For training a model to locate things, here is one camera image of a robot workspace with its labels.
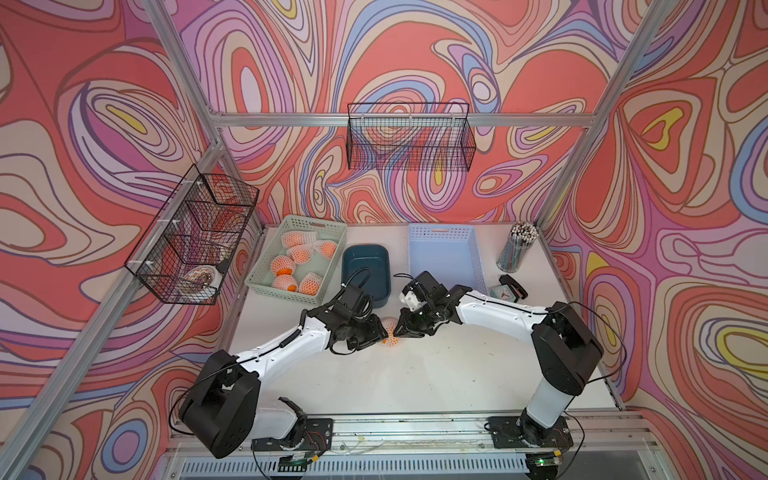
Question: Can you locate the small teal alarm clock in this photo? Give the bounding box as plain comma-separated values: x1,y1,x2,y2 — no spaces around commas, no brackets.
489,284,517,302

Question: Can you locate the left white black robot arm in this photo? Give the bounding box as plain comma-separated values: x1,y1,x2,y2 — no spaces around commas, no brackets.
174,285,387,459

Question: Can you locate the black wire basket left wall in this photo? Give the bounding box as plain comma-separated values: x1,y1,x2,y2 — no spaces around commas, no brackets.
124,166,259,305

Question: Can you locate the netted orange front left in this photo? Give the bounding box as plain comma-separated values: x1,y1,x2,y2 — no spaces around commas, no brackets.
271,274,298,292

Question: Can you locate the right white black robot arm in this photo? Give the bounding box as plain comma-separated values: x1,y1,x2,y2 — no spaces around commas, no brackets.
394,271,604,445

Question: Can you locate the cup of pencils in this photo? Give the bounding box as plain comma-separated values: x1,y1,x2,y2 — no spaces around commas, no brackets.
496,222,539,273

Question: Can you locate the dark teal plastic tub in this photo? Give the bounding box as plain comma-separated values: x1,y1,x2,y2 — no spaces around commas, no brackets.
341,244,391,309

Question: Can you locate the black wire basket wall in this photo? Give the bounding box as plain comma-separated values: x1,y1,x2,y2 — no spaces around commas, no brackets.
124,166,259,305
346,100,477,172

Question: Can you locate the item in left wire basket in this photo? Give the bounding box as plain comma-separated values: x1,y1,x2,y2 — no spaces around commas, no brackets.
178,265,222,301

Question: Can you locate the netted orange left middle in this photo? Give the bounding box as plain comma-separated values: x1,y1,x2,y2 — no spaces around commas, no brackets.
270,255,296,277

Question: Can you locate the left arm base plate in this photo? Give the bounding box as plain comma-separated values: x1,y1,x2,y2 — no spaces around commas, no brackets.
251,417,334,454

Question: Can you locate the netted orange back right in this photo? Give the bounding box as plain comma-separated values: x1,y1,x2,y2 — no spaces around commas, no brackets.
313,240,338,260

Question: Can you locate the black wire basket back wall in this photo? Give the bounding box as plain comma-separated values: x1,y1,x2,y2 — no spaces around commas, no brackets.
346,100,477,172

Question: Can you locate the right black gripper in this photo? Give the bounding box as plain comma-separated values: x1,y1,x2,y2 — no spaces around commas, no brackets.
391,301,439,338

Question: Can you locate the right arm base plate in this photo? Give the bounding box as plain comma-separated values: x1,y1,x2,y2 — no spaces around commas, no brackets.
484,416,574,451

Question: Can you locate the light blue plastic basket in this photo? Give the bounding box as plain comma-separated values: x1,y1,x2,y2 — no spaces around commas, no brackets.
408,223,487,294

